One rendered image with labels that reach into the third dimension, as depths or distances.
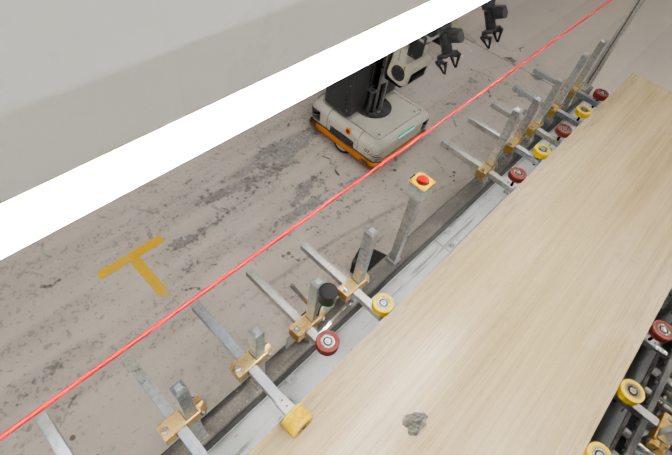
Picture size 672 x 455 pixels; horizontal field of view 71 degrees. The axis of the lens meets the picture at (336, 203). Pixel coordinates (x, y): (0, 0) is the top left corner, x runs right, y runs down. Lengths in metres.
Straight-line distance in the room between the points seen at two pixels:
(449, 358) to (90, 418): 1.68
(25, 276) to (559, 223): 2.75
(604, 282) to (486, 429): 0.82
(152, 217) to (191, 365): 1.00
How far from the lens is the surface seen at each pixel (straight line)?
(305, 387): 1.88
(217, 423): 1.77
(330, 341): 1.64
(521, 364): 1.80
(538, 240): 2.14
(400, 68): 3.04
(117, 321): 2.79
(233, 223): 3.02
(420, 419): 1.60
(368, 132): 3.27
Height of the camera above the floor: 2.40
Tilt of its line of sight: 50 degrees down
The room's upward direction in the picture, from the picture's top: 10 degrees clockwise
